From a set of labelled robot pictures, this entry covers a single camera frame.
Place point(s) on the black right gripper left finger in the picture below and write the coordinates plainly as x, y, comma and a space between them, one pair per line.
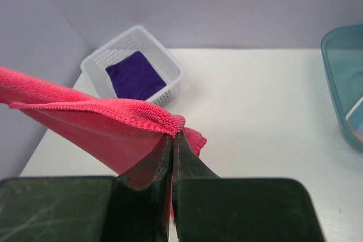
134, 206

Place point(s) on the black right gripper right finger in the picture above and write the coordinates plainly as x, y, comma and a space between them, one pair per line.
210, 208

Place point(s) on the pink towel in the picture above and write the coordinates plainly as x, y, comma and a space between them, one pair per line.
117, 132

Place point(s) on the purple towel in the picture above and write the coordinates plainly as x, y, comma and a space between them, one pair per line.
135, 78

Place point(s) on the white perforated plastic basket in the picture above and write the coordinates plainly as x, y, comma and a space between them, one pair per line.
135, 39

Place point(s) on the orange patterned towel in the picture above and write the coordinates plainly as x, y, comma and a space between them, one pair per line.
354, 120

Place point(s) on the teal translucent plastic tub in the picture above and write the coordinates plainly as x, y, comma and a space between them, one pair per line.
342, 58

